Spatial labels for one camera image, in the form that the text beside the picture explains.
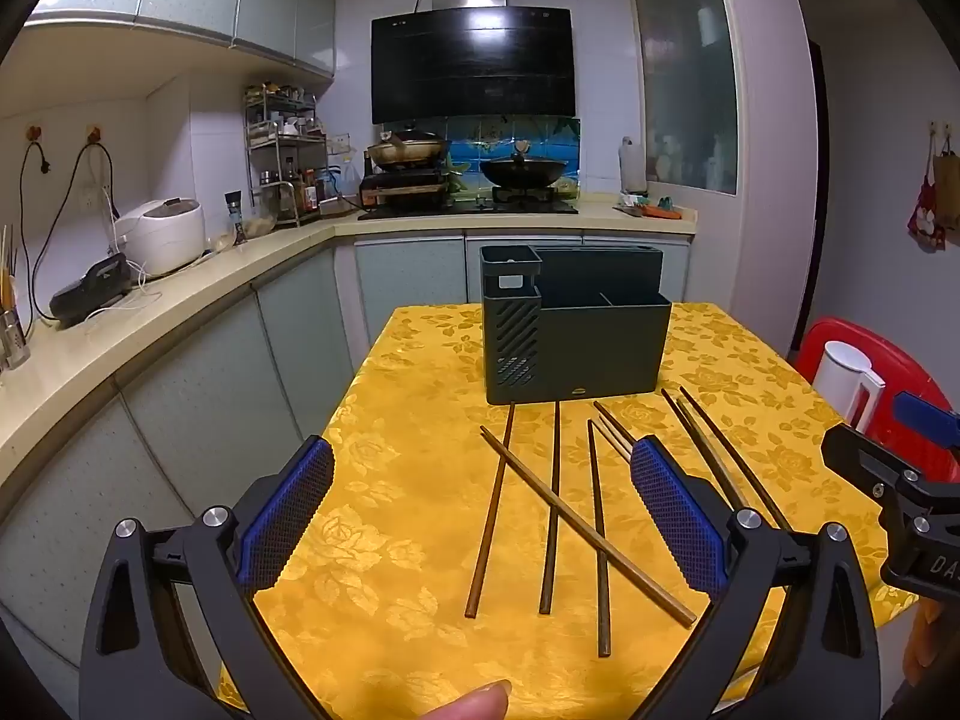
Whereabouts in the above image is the black gas cooktop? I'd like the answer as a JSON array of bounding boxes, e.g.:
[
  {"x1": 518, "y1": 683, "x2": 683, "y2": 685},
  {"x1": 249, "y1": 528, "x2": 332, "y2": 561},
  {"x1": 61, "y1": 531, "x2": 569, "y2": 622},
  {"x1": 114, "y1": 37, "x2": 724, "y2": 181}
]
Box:
[{"x1": 358, "y1": 191, "x2": 580, "y2": 220}]

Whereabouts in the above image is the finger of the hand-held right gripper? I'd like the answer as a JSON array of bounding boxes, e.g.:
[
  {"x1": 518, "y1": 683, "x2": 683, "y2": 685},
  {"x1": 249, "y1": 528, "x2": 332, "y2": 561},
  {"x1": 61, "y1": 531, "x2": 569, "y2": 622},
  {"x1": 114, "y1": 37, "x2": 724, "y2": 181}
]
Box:
[
  {"x1": 892, "y1": 390, "x2": 960, "y2": 440},
  {"x1": 820, "y1": 424, "x2": 960, "y2": 512}
]

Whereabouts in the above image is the black range hood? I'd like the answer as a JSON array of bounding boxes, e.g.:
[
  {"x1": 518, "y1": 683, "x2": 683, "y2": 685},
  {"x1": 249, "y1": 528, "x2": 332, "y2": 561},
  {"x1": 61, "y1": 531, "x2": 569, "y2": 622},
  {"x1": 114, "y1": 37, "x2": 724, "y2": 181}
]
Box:
[{"x1": 370, "y1": 0, "x2": 577, "y2": 125}]

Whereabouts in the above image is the black countertop appliance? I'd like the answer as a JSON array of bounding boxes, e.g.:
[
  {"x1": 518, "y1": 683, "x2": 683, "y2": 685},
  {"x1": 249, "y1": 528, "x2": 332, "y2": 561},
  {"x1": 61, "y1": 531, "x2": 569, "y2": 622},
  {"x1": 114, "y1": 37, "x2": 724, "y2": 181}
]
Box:
[{"x1": 49, "y1": 253, "x2": 132, "y2": 329}]

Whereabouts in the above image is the person's right hand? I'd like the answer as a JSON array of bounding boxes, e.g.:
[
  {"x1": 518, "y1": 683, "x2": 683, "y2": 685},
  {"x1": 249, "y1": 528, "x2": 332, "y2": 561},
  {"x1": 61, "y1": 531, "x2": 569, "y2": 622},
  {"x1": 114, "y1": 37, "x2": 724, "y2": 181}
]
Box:
[{"x1": 904, "y1": 604, "x2": 960, "y2": 691}]

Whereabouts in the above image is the brown wooden chopstick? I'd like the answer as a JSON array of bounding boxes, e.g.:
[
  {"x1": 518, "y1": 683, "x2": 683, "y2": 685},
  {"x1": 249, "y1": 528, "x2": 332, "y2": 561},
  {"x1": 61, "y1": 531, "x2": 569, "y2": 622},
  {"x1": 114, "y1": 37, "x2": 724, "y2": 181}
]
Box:
[
  {"x1": 592, "y1": 400, "x2": 638, "y2": 451},
  {"x1": 480, "y1": 426, "x2": 698, "y2": 628}
]

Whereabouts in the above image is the red plastic chair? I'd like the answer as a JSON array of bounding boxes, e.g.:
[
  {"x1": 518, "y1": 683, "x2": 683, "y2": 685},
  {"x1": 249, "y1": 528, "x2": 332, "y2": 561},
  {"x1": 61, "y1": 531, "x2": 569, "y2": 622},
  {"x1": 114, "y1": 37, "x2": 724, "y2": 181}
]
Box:
[{"x1": 793, "y1": 317, "x2": 960, "y2": 485}]

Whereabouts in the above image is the person's left hand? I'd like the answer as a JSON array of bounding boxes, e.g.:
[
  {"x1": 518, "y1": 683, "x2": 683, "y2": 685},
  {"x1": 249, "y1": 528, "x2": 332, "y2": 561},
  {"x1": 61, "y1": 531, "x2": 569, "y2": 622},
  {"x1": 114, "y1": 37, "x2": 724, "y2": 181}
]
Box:
[{"x1": 426, "y1": 680, "x2": 513, "y2": 720}]

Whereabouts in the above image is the metal spice rack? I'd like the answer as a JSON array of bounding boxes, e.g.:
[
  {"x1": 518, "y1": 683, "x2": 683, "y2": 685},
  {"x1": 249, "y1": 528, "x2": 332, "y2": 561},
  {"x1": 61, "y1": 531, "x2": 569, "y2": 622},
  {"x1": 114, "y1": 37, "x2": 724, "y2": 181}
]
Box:
[{"x1": 244, "y1": 84, "x2": 327, "y2": 226}]

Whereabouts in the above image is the yellow floral tablecloth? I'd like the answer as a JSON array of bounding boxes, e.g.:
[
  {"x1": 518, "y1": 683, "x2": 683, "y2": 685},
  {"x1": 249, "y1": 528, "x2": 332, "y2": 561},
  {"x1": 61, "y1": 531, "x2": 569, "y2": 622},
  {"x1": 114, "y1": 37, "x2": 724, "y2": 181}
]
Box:
[{"x1": 217, "y1": 302, "x2": 920, "y2": 720}]

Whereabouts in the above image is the black wok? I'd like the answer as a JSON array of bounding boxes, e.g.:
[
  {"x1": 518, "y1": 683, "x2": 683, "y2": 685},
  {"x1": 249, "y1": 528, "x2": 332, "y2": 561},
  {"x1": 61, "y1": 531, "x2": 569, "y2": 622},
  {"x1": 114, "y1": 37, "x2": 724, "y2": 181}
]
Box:
[{"x1": 478, "y1": 152, "x2": 565, "y2": 191}]

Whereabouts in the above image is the dark green utensil holder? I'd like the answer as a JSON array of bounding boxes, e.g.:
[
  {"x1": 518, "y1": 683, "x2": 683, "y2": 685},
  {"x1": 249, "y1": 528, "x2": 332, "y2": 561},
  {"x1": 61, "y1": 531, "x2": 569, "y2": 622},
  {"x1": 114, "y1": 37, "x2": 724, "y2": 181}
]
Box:
[{"x1": 480, "y1": 244, "x2": 672, "y2": 406}]

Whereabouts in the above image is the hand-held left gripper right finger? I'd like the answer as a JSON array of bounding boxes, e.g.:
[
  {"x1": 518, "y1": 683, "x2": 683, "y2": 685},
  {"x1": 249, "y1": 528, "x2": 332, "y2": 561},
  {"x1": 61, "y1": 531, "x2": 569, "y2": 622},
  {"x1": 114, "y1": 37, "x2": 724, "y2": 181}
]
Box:
[{"x1": 628, "y1": 436, "x2": 882, "y2": 720}]

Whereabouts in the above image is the paper towel roll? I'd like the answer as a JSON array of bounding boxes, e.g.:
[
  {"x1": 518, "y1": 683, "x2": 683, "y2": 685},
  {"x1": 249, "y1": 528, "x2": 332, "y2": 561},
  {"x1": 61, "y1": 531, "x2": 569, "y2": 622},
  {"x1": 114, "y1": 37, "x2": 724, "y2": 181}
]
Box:
[{"x1": 619, "y1": 136, "x2": 648, "y2": 196}]

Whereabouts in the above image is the metal chopstick holder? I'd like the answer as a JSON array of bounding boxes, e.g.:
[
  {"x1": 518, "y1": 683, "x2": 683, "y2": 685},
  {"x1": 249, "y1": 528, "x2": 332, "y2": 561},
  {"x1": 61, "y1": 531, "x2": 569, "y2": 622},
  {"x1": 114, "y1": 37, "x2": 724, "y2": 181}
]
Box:
[{"x1": 0, "y1": 223, "x2": 31, "y2": 372}]

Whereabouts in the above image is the red hanging bag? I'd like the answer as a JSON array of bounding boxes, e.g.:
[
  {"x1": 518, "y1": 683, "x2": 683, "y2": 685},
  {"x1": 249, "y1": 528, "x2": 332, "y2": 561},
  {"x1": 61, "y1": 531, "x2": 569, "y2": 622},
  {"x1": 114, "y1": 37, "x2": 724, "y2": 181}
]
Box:
[{"x1": 907, "y1": 154, "x2": 947, "y2": 248}]

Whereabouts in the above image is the frosted glass cabinet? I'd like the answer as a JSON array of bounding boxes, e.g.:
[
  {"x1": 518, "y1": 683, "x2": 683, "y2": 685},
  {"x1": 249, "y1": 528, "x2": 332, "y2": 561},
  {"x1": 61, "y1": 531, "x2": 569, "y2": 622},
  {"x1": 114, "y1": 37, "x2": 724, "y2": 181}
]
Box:
[{"x1": 628, "y1": 0, "x2": 740, "y2": 200}]

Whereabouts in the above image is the black portable cooker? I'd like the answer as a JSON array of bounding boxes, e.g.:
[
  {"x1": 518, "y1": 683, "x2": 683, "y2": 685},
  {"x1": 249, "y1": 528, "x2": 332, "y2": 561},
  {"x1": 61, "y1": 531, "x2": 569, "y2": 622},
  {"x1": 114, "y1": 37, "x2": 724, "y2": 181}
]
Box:
[{"x1": 361, "y1": 169, "x2": 449, "y2": 209}]

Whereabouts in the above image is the white rice cooker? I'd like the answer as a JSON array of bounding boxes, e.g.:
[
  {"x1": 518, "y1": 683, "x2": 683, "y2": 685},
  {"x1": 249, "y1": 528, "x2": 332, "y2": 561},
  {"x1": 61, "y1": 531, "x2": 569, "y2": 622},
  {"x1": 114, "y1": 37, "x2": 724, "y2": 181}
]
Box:
[{"x1": 114, "y1": 199, "x2": 207, "y2": 278}]

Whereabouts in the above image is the white electric kettle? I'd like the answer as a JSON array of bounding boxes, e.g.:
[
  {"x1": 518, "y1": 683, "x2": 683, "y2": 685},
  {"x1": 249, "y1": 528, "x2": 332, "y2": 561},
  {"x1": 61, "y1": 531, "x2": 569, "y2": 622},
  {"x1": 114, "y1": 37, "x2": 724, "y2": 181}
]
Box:
[{"x1": 813, "y1": 340, "x2": 887, "y2": 437}]

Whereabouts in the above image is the orange and green kitchen tool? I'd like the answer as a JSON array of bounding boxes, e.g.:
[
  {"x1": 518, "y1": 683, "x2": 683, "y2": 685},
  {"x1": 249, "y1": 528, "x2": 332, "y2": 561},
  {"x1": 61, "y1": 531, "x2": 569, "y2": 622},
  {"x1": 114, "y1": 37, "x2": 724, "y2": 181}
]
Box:
[{"x1": 615, "y1": 195, "x2": 683, "y2": 220}]

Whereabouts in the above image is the brown hanging bag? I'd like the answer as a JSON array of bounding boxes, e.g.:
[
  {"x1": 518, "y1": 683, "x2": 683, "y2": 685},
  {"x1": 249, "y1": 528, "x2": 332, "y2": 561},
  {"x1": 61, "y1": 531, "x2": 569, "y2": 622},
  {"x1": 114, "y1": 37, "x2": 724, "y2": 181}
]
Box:
[{"x1": 934, "y1": 139, "x2": 960, "y2": 233}]

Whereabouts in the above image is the golden pan with lid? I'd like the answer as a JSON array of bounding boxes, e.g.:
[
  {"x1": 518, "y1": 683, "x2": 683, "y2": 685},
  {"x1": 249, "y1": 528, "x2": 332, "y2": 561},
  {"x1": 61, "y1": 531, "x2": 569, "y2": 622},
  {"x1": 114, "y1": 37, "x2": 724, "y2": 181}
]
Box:
[{"x1": 366, "y1": 127, "x2": 451, "y2": 170}]

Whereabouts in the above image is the ocean scene backsplash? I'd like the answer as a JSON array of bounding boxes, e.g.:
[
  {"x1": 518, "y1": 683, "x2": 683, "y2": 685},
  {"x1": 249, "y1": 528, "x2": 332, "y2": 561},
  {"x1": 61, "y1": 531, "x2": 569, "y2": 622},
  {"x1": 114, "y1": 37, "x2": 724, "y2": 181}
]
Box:
[{"x1": 373, "y1": 116, "x2": 582, "y2": 200}]

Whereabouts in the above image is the beige kitchen countertop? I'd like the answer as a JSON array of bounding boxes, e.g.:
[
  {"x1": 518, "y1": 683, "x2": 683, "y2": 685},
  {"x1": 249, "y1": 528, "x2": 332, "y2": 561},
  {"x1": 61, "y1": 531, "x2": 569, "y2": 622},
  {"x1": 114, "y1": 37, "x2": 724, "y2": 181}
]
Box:
[{"x1": 0, "y1": 199, "x2": 698, "y2": 481}]

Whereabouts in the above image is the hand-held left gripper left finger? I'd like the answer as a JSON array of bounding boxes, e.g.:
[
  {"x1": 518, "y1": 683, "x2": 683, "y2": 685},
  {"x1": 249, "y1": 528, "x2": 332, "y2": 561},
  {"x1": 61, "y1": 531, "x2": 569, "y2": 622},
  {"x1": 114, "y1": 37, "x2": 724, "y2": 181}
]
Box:
[{"x1": 79, "y1": 435, "x2": 336, "y2": 720}]

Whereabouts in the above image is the white cable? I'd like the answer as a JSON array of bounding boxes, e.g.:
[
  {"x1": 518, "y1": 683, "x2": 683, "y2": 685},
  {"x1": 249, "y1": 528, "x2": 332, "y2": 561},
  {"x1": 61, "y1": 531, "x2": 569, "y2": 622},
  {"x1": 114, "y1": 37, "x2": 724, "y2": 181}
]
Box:
[{"x1": 82, "y1": 187, "x2": 218, "y2": 335}]

